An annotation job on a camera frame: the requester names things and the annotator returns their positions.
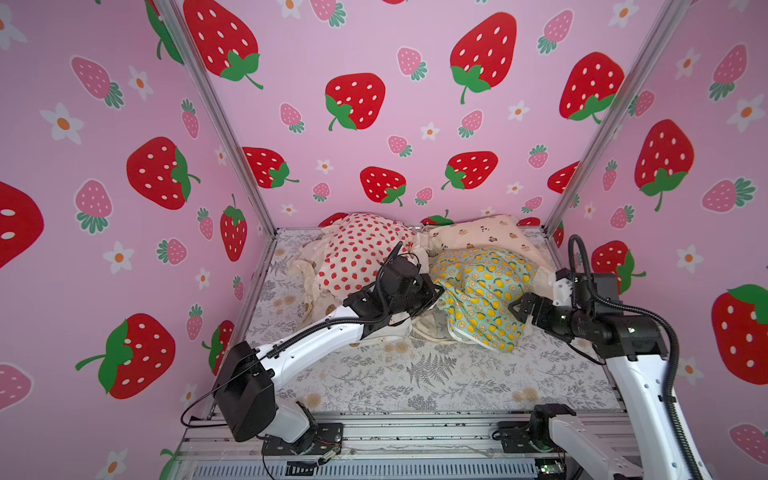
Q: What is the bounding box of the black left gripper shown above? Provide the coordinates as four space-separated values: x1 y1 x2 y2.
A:
385 274 445 319

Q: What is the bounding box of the strawberry print pillow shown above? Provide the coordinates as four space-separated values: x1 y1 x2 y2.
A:
319 213 428 301

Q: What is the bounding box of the lemon print pillow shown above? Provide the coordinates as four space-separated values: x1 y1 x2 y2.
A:
429 247 539 352

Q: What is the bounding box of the cream large-bear print pillow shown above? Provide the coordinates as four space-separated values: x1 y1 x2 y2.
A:
292 235 340 330

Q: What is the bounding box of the cream bear print pillow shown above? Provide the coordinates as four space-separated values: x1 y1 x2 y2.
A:
427 215 554 272

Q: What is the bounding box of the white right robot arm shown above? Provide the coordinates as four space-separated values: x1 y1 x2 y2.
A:
508 269 710 479

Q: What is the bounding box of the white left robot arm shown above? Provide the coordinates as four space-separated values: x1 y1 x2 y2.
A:
212 254 444 451

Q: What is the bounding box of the floral grey table mat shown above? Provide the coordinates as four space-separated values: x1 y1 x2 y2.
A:
215 227 622 415

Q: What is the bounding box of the black corrugated cable hose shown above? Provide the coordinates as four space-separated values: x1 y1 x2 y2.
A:
566 233 706 480

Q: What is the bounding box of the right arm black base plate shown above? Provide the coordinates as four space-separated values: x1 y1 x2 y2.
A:
491 421 553 454

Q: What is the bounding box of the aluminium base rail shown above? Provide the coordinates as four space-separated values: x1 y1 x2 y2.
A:
169 412 589 479

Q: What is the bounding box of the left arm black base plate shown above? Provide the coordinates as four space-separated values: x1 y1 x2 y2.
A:
261 422 344 457

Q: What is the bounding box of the right aluminium frame post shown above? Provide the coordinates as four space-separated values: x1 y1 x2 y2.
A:
542 0 690 239

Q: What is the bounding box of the aluminium frame post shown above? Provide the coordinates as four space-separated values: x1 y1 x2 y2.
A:
542 0 690 239
152 0 278 236

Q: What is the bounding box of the left aluminium frame post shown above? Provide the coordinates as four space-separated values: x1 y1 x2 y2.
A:
152 0 278 236

